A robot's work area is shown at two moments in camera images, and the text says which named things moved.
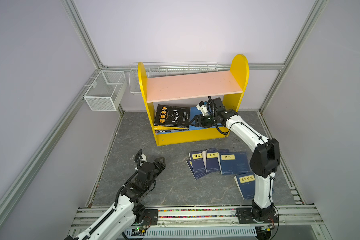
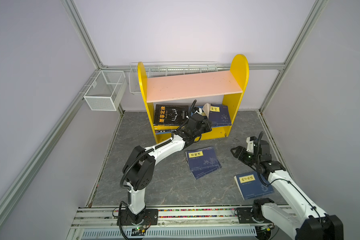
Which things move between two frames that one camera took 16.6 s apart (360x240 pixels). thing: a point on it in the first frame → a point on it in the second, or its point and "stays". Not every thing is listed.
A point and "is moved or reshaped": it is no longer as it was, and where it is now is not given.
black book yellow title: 172,115 stays
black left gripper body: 156,172 → 205,128
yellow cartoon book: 161,127 stays
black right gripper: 199,121 → 239,153
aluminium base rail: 287,216 stays
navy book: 197,163 is moved or reshaped
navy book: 246,183 stays
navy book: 211,160 is moved or reshaped
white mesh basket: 106,90 stays
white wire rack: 161,69 stays
